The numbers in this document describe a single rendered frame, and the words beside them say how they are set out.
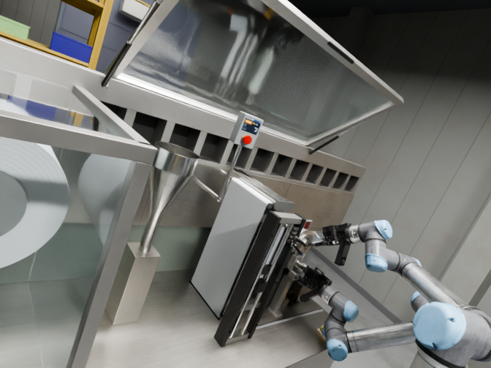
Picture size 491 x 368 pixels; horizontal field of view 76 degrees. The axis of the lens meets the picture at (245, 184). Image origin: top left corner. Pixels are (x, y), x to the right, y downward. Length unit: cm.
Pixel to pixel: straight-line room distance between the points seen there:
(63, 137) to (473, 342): 98
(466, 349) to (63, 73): 128
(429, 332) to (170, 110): 104
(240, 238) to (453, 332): 74
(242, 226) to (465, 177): 340
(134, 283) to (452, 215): 373
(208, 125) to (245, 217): 40
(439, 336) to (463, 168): 351
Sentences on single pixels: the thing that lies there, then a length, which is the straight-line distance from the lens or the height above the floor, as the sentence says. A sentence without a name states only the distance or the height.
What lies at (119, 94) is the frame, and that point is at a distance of 113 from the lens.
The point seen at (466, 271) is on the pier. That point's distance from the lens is 394.
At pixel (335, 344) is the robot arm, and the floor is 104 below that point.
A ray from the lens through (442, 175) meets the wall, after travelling 442.
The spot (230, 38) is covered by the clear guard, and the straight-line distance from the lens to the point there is 102.
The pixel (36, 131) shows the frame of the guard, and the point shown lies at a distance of 53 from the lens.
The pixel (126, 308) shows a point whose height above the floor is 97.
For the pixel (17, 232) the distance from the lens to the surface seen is 61.
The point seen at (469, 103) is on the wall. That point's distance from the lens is 459.
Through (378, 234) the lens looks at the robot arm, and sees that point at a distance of 130.
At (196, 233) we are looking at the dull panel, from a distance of 151.
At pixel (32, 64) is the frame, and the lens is 108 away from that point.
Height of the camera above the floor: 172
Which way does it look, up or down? 13 degrees down
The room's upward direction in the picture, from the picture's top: 22 degrees clockwise
